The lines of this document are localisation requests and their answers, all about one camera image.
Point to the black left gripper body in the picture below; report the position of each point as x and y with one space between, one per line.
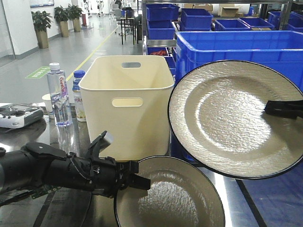
101 175

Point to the white paper cup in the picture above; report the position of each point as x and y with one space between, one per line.
48 105

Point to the cream plastic bin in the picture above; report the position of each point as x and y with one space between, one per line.
127 96

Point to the white drink bottle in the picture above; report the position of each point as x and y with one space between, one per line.
79 108

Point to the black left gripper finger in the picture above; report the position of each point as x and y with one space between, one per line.
139 182

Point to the white remote controller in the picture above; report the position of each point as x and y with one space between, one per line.
15 116

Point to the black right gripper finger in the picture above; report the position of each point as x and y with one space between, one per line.
286 109

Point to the beige textured plate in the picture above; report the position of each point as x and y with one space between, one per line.
180 196
217 113

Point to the potted plant gold pot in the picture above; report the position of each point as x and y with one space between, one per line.
41 21

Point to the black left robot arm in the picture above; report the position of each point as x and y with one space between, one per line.
38 164

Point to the clear water bottle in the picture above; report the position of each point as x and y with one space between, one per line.
59 95

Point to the large blue crate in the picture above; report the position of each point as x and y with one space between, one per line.
202 48

